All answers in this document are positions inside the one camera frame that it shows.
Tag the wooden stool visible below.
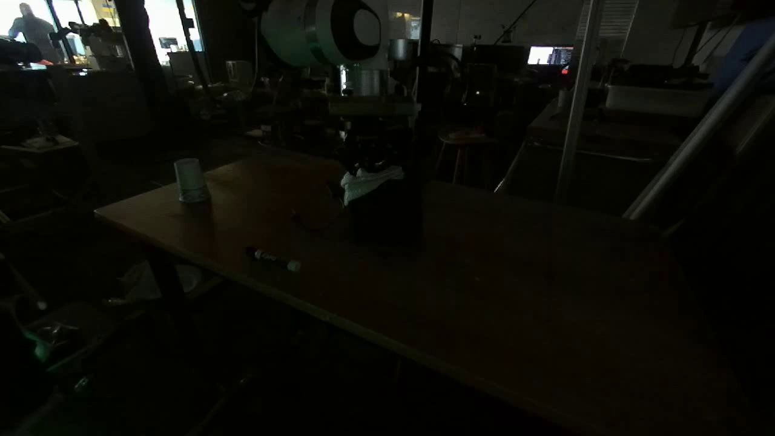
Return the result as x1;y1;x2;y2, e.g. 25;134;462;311
433;129;500;189

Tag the person in background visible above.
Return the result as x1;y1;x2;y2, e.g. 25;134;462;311
10;0;63;62

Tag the white paper cup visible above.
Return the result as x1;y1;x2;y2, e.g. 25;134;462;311
172;156;213;206

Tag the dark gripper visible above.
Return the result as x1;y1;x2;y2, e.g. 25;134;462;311
339;114;401;177

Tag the crumpled plastic on floor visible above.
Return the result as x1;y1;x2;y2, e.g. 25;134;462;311
105;260;205;311

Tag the lit computer monitor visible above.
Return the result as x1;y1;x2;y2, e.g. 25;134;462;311
522;41;578;70

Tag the white towel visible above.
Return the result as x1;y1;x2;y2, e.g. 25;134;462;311
336;162;407;211

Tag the black basket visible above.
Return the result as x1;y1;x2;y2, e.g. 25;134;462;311
343;180;424;249

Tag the white upright post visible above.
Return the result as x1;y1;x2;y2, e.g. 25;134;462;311
553;0;605;204

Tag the slanted metal pole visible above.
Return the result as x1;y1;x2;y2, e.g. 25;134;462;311
623;36;775;223

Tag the black white marker pen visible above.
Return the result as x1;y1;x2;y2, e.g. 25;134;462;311
247;246;304;275

